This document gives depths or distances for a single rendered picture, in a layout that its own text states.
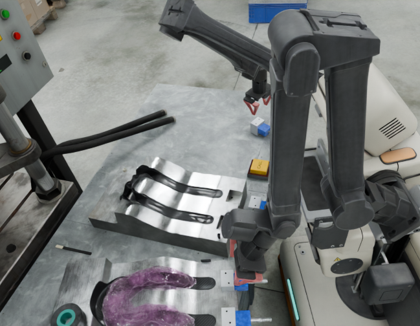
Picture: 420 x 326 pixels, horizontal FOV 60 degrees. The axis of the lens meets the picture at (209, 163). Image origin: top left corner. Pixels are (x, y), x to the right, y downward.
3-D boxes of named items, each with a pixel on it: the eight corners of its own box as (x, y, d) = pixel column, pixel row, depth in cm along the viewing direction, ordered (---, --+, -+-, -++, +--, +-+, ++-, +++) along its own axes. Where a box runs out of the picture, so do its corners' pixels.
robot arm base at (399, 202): (426, 222, 71) (400, 176, 80) (400, 211, 68) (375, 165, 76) (391, 243, 76) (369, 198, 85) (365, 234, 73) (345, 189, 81)
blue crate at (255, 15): (307, 7, 409) (309, -13, 394) (304, 24, 382) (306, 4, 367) (254, 7, 425) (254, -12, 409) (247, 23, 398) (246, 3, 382)
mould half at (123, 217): (246, 195, 132) (246, 170, 123) (228, 257, 116) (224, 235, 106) (125, 174, 146) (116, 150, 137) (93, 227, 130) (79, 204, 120)
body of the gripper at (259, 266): (238, 272, 82) (252, 255, 78) (232, 234, 90) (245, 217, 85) (263, 275, 84) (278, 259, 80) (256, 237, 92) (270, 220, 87)
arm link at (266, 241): (288, 235, 77) (282, 214, 81) (259, 231, 75) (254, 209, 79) (272, 252, 82) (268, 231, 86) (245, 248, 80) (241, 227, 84)
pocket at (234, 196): (243, 198, 125) (242, 191, 122) (239, 210, 122) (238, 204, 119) (230, 196, 126) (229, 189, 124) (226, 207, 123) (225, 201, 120)
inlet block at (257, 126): (282, 138, 151) (283, 129, 147) (275, 145, 149) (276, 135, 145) (257, 126, 158) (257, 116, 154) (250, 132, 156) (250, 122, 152)
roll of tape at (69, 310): (50, 324, 96) (44, 319, 93) (76, 302, 99) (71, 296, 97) (65, 346, 91) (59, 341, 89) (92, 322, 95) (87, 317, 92)
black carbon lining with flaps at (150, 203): (225, 193, 125) (222, 174, 118) (211, 231, 115) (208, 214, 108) (135, 177, 135) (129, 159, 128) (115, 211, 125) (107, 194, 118)
